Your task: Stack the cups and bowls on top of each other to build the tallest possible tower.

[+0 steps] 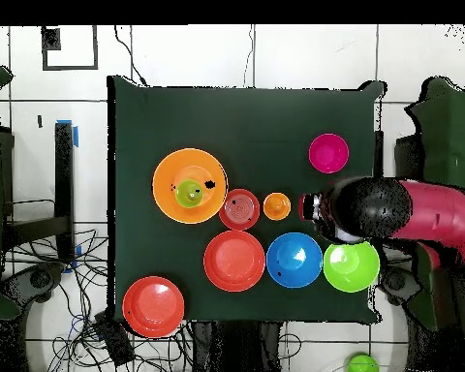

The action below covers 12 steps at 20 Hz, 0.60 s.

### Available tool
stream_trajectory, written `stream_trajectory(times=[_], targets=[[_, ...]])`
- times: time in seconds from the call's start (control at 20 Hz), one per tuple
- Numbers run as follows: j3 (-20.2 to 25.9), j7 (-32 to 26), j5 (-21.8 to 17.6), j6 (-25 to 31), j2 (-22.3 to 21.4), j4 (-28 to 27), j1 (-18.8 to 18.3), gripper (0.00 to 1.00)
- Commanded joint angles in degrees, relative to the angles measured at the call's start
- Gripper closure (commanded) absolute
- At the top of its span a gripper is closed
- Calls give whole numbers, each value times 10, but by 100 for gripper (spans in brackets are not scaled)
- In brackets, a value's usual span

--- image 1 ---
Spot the blue bowl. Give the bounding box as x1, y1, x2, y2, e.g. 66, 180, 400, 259
265, 232, 324, 289

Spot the pink bowl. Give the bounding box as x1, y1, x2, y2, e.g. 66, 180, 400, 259
308, 133, 351, 174

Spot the large green bowl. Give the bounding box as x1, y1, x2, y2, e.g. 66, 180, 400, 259
323, 239, 382, 294

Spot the green cup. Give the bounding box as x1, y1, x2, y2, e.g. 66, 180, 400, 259
173, 178, 205, 209

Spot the large orange bowl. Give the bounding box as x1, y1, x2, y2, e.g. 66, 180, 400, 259
151, 147, 229, 225

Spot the large red bowl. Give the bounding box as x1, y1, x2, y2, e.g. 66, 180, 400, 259
202, 230, 266, 293
121, 275, 186, 339

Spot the orange cup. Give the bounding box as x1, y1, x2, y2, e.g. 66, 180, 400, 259
262, 192, 293, 222

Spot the small red bowl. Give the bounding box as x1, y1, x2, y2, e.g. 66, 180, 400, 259
218, 188, 262, 232

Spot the dark green table cloth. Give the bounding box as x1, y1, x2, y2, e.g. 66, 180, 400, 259
107, 75, 388, 326

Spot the black chair base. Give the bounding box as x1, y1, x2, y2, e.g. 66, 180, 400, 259
0, 262, 67, 305
375, 266, 423, 307

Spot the green bowl on floor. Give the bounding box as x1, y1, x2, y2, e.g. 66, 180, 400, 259
346, 352, 381, 372

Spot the black power strip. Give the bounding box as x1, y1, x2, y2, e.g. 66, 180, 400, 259
92, 310, 137, 368

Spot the blue tape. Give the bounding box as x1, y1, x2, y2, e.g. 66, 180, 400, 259
55, 118, 79, 148

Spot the black stool frame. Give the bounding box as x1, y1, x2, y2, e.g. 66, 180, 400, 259
373, 131, 425, 181
1, 122, 77, 264

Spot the thin black cable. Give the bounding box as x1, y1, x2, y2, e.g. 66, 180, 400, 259
242, 24, 256, 88
113, 24, 148, 86

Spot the tangle of black cables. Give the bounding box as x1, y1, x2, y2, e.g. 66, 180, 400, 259
3, 228, 195, 372

